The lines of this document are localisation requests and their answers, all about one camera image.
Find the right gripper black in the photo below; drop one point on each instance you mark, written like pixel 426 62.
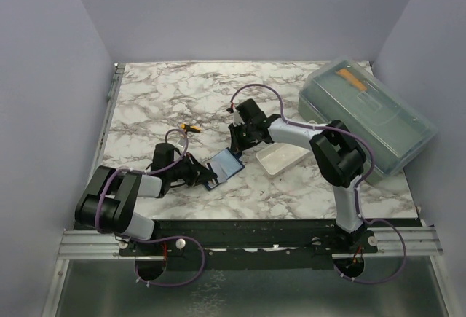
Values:
pixel 238 146

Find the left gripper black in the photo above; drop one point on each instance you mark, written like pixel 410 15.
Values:
pixel 198 174

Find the blue leather card holder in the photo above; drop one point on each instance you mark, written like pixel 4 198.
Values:
pixel 225 165

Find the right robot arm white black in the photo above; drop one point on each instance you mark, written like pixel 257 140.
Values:
pixel 339 156

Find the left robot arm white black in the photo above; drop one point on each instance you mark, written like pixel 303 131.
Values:
pixel 108 201

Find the white plastic tray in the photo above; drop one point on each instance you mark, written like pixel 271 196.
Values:
pixel 279 157

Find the grey lidded storage box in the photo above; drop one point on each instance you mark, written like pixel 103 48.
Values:
pixel 394 130

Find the orange item inside box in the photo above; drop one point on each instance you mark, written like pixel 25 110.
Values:
pixel 352 79

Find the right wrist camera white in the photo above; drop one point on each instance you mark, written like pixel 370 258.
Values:
pixel 237 119

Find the yellow black handled screwdriver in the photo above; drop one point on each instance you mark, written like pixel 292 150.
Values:
pixel 190 128

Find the black mounting rail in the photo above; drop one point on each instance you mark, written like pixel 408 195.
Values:
pixel 259 244

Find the aluminium extrusion rail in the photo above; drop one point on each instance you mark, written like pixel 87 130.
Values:
pixel 91 245

